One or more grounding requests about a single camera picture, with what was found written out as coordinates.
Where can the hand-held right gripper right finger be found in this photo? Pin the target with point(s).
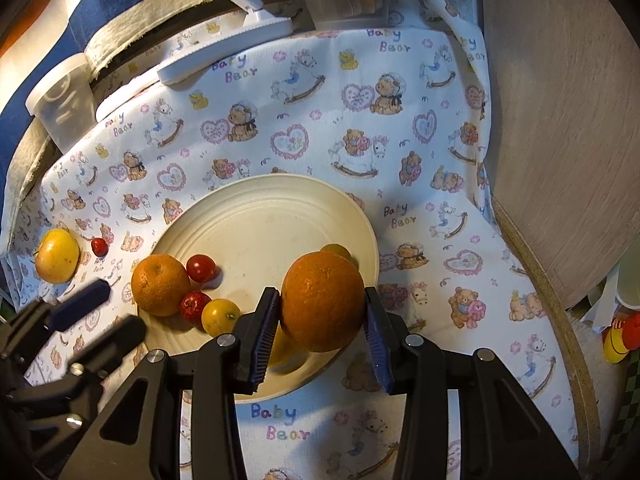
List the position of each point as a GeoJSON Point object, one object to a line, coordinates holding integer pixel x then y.
{"type": "Point", "coordinates": [377, 347]}

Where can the large yellow apple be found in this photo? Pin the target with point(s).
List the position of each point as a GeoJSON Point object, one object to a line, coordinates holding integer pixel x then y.
{"type": "Point", "coordinates": [57, 256]}

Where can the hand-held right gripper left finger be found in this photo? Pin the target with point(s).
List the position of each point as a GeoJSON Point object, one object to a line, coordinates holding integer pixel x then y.
{"type": "Point", "coordinates": [262, 342]}

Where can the white desk lamp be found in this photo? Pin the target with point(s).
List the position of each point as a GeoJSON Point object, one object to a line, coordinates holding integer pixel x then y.
{"type": "Point", "coordinates": [225, 50]}

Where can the red cherry tomato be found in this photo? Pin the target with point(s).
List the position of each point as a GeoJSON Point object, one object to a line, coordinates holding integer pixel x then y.
{"type": "Point", "coordinates": [194, 306]}
{"type": "Point", "coordinates": [201, 268]}
{"type": "Point", "coordinates": [99, 246]}

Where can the orange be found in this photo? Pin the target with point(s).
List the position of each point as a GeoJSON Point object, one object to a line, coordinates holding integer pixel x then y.
{"type": "Point", "coordinates": [160, 285]}
{"type": "Point", "coordinates": [322, 300]}

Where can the yellow red toy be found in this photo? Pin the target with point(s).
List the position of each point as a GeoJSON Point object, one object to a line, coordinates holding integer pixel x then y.
{"type": "Point", "coordinates": [620, 340]}

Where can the cream ribbed bowl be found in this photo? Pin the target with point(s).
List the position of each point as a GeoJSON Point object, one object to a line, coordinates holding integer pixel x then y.
{"type": "Point", "coordinates": [260, 230]}

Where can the green checkered mat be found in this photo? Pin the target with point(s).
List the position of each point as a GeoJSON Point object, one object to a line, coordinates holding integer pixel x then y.
{"type": "Point", "coordinates": [625, 435]}

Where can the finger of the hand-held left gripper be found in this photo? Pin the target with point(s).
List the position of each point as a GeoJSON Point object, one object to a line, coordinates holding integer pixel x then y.
{"type": "Point", "coordinates": [80, 305]}
{"type": "Point", "coordinates": [117, 337]}

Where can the small olive yellow fruit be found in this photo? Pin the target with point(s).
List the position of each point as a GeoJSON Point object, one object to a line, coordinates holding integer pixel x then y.
{"type": "Point", "coordinates": [336, 250]}

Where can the white cup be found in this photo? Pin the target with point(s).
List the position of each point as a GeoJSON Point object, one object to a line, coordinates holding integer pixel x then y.
{"type": "Point", "coordinates": [630, 285]}

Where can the clear plastic lidded container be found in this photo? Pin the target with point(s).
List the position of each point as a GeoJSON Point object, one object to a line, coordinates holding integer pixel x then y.
{"type": "Point", "coordinates": [62, 105]}

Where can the bear print tablecloth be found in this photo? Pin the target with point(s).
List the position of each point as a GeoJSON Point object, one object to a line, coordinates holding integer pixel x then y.
{"type": "Point", "coordinates": [350, 160]}

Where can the striped orange blue cloth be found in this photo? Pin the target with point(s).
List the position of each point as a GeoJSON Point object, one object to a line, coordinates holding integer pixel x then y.
{"type": "Point", "coordinates": [115, 5]}

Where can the yellow cherry tomato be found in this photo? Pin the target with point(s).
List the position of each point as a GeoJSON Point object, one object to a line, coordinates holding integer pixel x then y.
{"type": "Point", "coordinates": [219, 316]}

